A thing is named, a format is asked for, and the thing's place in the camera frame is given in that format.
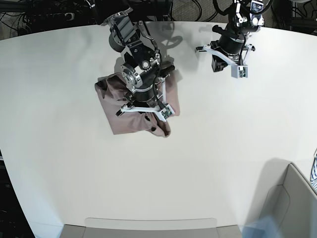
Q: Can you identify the grey bin bottom edge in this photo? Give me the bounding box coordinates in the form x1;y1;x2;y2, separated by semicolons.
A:
60;218;242;238

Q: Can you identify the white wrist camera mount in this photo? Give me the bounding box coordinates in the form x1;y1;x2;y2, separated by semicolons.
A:
195;44;256;78

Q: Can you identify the grey cardboard box right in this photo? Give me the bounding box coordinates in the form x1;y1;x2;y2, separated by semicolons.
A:
259;163;317;238

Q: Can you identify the blue striped cloth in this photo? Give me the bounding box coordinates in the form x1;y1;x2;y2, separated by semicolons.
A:
310;150;317;191

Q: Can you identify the blue translucent sheet corner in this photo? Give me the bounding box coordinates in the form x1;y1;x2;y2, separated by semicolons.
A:
242;215;283;238

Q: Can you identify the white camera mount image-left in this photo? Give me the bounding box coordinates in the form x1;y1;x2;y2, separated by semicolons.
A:
116;74;175;122

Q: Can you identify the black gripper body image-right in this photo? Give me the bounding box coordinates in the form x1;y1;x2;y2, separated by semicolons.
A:
211;24;248;55

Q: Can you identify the mauve pink T-shirt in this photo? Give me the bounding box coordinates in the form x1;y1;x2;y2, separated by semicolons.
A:
95;73;171;138

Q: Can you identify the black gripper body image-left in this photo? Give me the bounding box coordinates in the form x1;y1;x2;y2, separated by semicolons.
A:
125;86;162;108

